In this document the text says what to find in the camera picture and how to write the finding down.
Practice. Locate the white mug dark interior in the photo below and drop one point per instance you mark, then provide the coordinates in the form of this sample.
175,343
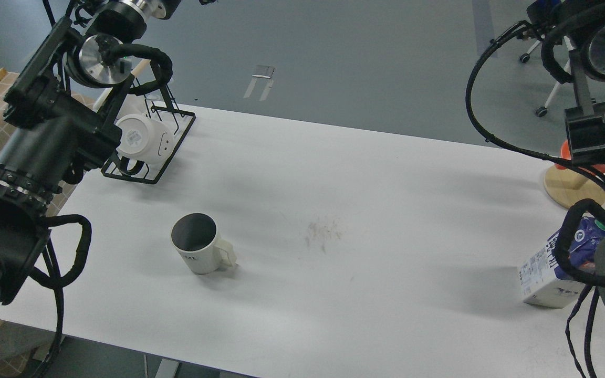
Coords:
197,240

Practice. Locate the blue white milk carton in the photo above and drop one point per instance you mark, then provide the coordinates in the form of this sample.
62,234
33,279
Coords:
543,283

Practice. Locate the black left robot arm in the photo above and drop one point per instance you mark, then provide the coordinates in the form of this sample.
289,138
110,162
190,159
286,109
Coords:
63,106

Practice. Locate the wooden cup stand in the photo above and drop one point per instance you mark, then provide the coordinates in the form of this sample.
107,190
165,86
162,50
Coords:
566,187

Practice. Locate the orange cup on stand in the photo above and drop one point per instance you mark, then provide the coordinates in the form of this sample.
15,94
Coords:
566,155

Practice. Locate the white smiley mug on rack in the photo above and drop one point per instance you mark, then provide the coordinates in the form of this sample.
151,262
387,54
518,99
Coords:
144,139

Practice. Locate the white mug behind on rack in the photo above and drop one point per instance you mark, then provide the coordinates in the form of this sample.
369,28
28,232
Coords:
132,105

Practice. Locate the black wire cup rack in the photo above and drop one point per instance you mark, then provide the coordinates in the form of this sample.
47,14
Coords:
162,106

